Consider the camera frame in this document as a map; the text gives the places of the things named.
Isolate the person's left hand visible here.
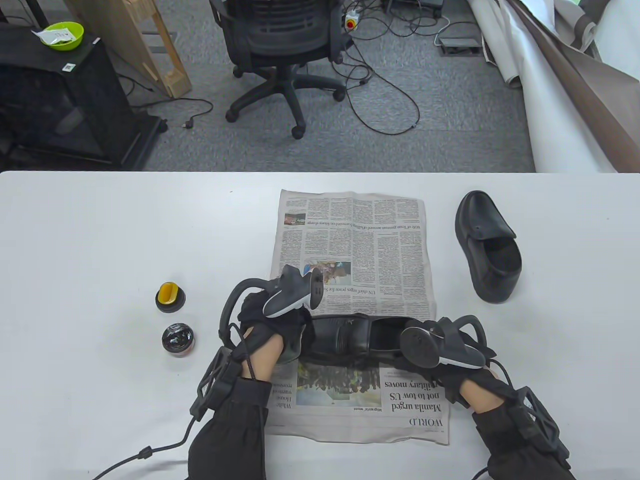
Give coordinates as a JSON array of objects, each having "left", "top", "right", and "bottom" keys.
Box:
[{"left": 237, "top": 291, "right": 315, "bottom": 364}]

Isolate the person's right hand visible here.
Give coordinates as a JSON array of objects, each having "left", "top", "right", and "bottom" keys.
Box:
[{"left": 434, "top": 365, "right": 522, "bottom": 414}]

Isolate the black leather shoe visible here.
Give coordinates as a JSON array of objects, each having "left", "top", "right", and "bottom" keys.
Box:
[
  {"left": 455, "top": 190, "right": 524, "bottom": 304},
  {"left": 300, "top": 314, "right": 442, "bottom": 373}
]

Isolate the black shoe polish jar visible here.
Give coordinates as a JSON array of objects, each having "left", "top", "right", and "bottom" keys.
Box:
[{"left": 161, "top": 323, "right": 197, "bottom": 358}]

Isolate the newspaper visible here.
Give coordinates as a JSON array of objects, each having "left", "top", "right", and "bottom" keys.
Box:
[{"left": 265, "top": 190, "right": 450, "bottom": 446}]

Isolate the black round polish lid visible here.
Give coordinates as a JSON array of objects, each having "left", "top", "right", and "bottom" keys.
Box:
[{"left": 155, "top": 290, "right": 186, "bottom": 315}]

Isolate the person's left forearm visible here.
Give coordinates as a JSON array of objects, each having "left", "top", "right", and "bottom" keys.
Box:
[{"left": 187, "top": 334, "right": 285, "bottom": 480}]

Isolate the person's right forearm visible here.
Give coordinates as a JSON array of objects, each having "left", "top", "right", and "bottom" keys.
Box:
[{"left": 460, "top": 377, "right": 576, "bottom": 480}]

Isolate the grey left hand controller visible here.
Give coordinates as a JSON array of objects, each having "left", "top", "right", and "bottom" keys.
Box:
[{"left": 218, "top": 264, "right": 329, "bottom": 351}]

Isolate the grey hand controller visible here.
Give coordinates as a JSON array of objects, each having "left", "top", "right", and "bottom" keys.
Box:
[
  {"left": 400, "top": 315, "right": 493, "bottom": 370},
  {"left": 218, "top": 264, "right": 329, "bottom": 351}
]

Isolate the grey right hand controller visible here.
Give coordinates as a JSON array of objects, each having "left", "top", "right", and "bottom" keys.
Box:
[{"left": 400, "top": 315, "right": 493, "bottom": 370}]

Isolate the white rolled sheet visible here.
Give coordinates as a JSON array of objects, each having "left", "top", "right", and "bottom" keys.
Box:
[{"left": 467, "top": 0, "right": 621, "bottom": 173}]

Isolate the brown sheet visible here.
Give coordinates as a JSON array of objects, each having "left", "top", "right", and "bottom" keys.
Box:
[{"left": 505, "top": 0, "right": 640, "bottom": 173}]

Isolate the black office chair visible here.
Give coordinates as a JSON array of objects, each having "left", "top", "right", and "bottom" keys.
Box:
[{"left": 209, "top": 0, "right": 355, "bottom": 140}]

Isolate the black cabinet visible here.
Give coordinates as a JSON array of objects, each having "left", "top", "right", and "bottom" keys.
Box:
[{"left": 0, "top": 24, "right": 168, "bottom": 172}]

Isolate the black floor box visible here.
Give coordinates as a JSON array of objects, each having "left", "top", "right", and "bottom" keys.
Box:
[{"left": 382, "top": 0, "right": 444, "bottom": 16}]

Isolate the green bowl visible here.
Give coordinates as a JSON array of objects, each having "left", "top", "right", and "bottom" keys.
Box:
[{"left": 40, "top": 21, "right": 85, "bottom": 51}]

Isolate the white fabric sheet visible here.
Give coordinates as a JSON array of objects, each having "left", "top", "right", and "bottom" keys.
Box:
[{"left": 592, "top": 0, "right": 640, "bottom": 83}]

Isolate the grey fabric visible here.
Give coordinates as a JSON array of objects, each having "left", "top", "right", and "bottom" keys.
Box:
[{"left": 550, "top": 0, "right": 613, "bottom": 61}]

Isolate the white packet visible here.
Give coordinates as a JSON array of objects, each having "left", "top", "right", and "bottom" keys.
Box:
[{"left": 31, "top": 27, "right": 73, "bottom": 47}]

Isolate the black metal leg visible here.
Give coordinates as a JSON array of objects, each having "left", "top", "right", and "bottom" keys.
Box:
[{"left": 22, "top": 0, "right": 51, "bottom": 28}]

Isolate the black right wrist mount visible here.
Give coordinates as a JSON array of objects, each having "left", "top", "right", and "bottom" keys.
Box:
[{"left": 515, "top": 387, "right": 571, "bottom": 457}]

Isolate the black wrist mount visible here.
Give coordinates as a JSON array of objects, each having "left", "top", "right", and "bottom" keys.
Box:
[
  {"left": 515, "top": 387, "right": 571, "bottom": 457},
  {"left": 190, "top": 347, "right": 246, "bottom": 421}
]

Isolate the black left wrist mount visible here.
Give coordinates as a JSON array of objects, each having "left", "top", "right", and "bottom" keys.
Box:
[{"left": 190, "top": 347, "right": 246, "bottom": 421}]

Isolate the black cable with plug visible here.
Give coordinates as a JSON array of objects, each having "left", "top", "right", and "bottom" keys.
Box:
[{"left": 131, "top": 97, "right": 214, "bottom": 129}]

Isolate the black looped floor cable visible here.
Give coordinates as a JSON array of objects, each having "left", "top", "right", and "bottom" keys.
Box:
[{"left": 345, "top": 30, "right": 421, "bottom": 136}]

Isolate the wooden frame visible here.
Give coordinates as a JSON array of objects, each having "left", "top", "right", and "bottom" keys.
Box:
[{"left": 64, "top": 0, "right": 193, "bottom": 99}]

